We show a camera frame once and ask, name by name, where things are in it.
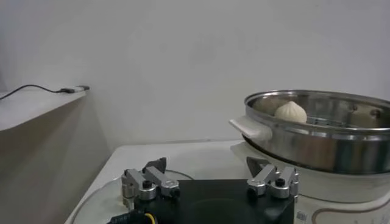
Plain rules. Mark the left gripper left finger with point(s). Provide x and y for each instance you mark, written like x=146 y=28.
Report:
x=158 y=179

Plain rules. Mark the white electric cooker base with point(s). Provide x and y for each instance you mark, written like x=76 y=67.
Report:
x=335 y=188

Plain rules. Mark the white side desk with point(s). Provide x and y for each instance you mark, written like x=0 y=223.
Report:
x=30 y=106

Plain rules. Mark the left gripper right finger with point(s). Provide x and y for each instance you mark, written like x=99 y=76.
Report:
x=268 y=178

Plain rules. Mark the steel steamer basket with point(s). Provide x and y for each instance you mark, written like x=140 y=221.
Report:
x=320 y=149

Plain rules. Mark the white steamed baozi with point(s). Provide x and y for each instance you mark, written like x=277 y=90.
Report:
x=291 y=112

